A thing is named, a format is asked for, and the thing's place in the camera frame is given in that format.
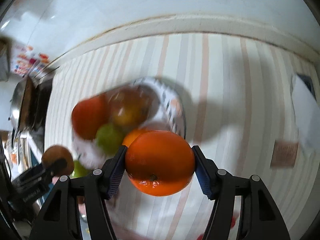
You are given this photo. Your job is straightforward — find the floral ceramic plate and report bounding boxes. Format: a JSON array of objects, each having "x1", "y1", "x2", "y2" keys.
[{"x1": 72, "y1": 77, "x2": 187, "y2": 169}]

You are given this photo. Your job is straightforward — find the black tissue holder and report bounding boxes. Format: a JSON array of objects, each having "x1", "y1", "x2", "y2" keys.
[{"x1": 297, "y1": 73, "x2": 316, "y2": 99}]

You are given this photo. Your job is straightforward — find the brown Green Life label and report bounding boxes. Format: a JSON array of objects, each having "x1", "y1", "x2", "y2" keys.
[{"x1": 270, "y1": 140, "x2": 299, "y2": 168}]

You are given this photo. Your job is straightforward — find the white tissue paper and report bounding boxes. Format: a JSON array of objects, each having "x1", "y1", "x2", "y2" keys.
[{"x1": 291, "y1": 75, "x2": 319, "y2": 157}]

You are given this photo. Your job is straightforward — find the colourful wall sticker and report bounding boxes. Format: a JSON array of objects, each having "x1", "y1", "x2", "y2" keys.
[{"x1": 10, "y1": 43, "x2": 50, "y2": 77}]

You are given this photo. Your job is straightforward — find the brown kiwi fruit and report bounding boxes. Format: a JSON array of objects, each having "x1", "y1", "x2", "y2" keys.
[{"x1": 41, "y1": 145, "x2": 74, "y2": 177}]

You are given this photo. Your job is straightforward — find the red yellow apple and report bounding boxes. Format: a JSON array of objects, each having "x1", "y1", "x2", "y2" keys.
[{"x1": 109, "y1": 87, "x2": 153, "y2": 130}]

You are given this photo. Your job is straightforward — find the striped table mat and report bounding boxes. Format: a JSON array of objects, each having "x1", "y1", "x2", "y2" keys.
[{"x1": 44, "y1": 34, "x2": 319, "y2": 239}]

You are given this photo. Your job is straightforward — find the steel wok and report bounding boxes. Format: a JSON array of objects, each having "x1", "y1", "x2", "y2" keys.
[{"x1": 10, "y1": 75, "x2": 35, "y2": 131}]

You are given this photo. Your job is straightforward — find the green apple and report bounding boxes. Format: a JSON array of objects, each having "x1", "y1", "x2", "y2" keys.
[
  {"x1": 95, "y1": 123, "x2": 125, "y2": 158},
  {"x1": 71, "y1": 160, "x2": 92, "y2": 178}
]

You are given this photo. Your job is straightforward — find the black gas stove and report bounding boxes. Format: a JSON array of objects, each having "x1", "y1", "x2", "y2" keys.
[{"x1": 25, "y1": 79, "x2": 53, "y2": 131}]

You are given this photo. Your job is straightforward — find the large orange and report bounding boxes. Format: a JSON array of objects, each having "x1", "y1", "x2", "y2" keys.
[{"x1": 71, "y1": 94, "x2": 110, "y2": 140}]

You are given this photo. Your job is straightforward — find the red cherry tomato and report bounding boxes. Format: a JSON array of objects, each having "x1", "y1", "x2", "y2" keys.
[{"x1": 231, "y1": 216, "x2": 237, "y2": 229}]

